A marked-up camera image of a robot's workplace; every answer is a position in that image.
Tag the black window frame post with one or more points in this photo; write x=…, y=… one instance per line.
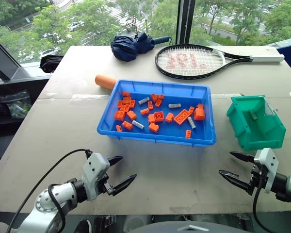
x=186, y=19

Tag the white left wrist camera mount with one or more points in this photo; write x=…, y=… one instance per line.
x=94, y=170

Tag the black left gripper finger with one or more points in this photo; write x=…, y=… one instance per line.
x=123, y=185
x=115, y=160

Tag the green plastic bin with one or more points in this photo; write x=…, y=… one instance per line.
x=257, y=143

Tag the blue printed carton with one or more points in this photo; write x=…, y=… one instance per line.
x=289, y=52

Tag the blue plastic tray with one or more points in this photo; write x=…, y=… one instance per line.
x=160, y=141

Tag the black white tennis racket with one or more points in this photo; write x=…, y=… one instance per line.
x=266, y=58

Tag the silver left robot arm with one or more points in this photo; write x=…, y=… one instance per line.
x=42, y=201

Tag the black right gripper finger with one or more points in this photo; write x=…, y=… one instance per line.
x=243, y=157
x=237, y=180

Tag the large orange toy block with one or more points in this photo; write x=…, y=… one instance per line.
x=199, y=113

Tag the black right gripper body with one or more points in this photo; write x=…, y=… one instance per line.
x=258, y=177

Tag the clear plastic bag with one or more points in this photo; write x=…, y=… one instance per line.
x=17, y=104

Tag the orange plastic brick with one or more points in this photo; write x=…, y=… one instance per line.
x=182, y=116

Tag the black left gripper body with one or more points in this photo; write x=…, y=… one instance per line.
x=103, y=184

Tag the navy blue folded umbrella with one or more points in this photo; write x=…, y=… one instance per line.
x=126, y=48

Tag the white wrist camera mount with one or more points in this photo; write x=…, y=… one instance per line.
x=94, y=170
x=269, y=165

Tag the orange foam cylinder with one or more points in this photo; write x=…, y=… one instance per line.
x=104, y=81

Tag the black bag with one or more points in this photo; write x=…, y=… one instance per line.
x=49, y=63

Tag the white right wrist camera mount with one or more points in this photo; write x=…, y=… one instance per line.
x=269, y=165

